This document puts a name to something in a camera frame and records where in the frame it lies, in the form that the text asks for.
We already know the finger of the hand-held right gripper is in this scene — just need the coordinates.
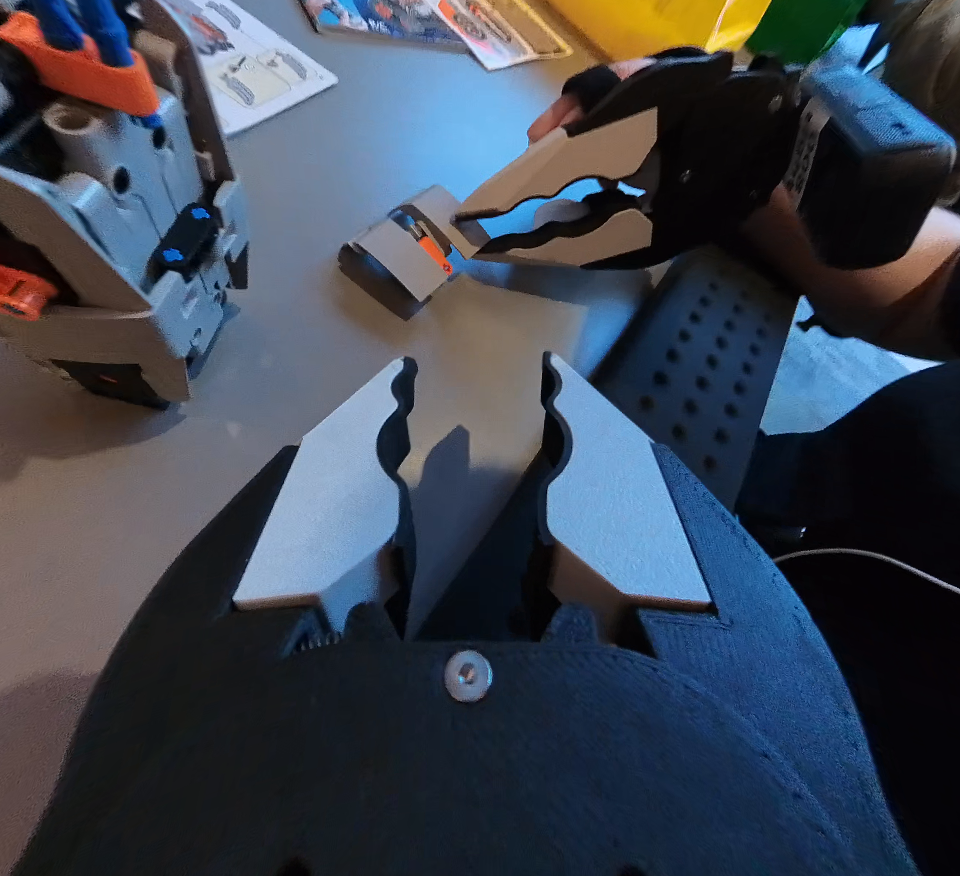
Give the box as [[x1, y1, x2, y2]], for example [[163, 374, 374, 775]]
[[451, 106, 663, 226], [471, 192, 655, 270]]

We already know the person's dark clothing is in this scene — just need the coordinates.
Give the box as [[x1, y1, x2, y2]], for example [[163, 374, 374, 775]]
[[738, 359, 960, 876]]

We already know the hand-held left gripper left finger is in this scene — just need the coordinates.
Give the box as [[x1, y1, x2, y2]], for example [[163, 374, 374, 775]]
[[232, 357, 417, 641]]

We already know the grey curved block piece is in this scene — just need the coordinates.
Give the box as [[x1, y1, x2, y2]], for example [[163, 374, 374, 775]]
[[337, 185, 492, 322]]

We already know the open instruction booklet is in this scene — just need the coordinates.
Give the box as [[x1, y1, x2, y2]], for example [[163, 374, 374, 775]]
[[146, 0, 339, 138]]

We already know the person's right hand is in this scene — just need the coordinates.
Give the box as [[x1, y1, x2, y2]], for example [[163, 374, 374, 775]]
[[527, 62, 625, 144]]

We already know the colourful sticker sheet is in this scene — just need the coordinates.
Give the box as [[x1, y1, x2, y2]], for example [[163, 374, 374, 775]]
[[360, 0, 573, 71]]

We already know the grey toy robot assembly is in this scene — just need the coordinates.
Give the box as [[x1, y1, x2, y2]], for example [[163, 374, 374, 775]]
[[0, 0, 250, 410]]

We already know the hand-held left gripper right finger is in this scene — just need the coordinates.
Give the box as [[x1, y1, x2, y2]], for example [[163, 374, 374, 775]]
[[525, 351, 712, 645]]

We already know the thin white cable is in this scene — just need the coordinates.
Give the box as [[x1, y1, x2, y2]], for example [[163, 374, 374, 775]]
[[772, 548, 960, 596]]

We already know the person's right forearm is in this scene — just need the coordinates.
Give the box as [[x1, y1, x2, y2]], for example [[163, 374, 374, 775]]
[[738, 182, 960, 361]]

